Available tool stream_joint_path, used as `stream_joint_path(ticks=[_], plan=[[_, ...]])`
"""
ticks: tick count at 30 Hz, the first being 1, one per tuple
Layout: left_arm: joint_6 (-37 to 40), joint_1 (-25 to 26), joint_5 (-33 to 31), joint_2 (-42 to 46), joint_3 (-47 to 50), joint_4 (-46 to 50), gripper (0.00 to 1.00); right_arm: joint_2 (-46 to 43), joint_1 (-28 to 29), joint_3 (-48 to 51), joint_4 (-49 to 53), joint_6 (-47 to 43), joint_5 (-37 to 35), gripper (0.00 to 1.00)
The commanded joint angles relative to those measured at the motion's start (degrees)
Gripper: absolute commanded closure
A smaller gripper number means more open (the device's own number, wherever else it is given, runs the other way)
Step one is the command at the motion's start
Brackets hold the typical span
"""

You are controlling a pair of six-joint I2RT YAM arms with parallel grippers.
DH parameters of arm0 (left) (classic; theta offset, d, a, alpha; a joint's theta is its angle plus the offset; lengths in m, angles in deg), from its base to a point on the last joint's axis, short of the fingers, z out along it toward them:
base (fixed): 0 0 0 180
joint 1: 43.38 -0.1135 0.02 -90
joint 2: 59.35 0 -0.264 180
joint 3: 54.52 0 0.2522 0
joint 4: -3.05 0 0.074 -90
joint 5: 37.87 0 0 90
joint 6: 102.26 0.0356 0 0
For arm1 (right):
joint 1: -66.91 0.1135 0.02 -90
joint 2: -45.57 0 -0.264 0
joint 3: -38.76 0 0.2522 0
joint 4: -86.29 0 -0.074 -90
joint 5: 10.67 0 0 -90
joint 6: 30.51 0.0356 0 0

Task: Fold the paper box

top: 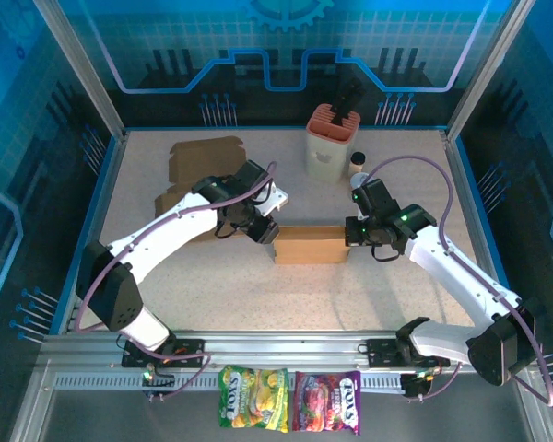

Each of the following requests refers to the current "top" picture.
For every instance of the brown cardboard mailer box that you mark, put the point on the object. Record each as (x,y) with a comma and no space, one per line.
(198,161)
(309,248)

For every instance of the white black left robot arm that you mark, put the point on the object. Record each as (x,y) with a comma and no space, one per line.
(166,230)

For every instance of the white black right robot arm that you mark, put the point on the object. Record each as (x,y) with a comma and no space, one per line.
(442,262)

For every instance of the small black electronics box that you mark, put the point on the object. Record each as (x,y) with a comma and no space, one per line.
(159,384)
(415,387)

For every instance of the small jar black lid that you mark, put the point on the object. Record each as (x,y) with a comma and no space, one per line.
(357,163)

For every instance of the beige knife block orange top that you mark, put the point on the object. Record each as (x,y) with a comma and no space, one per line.
(327,147)

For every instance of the purple Fox's candy bag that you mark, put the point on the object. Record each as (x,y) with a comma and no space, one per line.
(325,403)

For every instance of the green Fox's candy bag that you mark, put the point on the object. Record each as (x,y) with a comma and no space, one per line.
(253,398)

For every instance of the aluminium mounting rail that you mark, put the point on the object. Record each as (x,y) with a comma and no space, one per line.
(281,345)

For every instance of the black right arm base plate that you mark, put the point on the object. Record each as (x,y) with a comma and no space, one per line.
(382,352)

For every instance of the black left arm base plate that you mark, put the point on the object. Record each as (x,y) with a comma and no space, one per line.
(189,352)

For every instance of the aluminium frame post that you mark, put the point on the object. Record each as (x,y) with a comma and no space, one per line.
(89,73)
(484,73)

